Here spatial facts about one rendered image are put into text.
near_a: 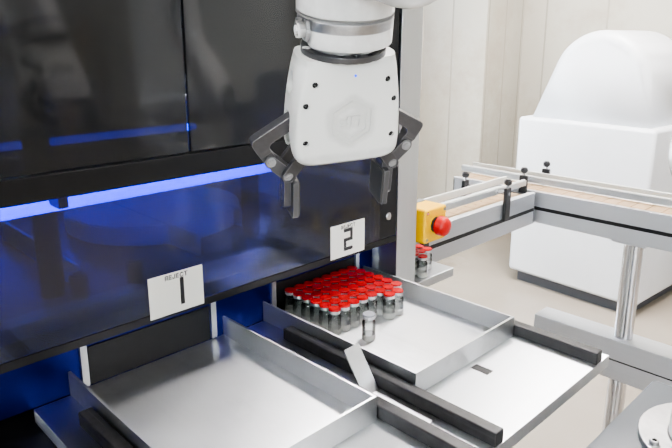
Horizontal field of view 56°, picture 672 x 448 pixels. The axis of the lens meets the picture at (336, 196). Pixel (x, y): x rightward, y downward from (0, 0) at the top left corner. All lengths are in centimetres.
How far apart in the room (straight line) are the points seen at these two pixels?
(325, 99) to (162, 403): 53
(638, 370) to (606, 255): 158
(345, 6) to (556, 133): 303
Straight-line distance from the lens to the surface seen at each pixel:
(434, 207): 129
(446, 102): 434
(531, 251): 370
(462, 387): 95
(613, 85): 339
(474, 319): 114
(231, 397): 92
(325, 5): 51
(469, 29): 423
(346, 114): 56
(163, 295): 90
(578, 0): 439
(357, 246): 113
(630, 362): 196
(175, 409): 91
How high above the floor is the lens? 136
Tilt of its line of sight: 14 degrees down
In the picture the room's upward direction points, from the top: straight up
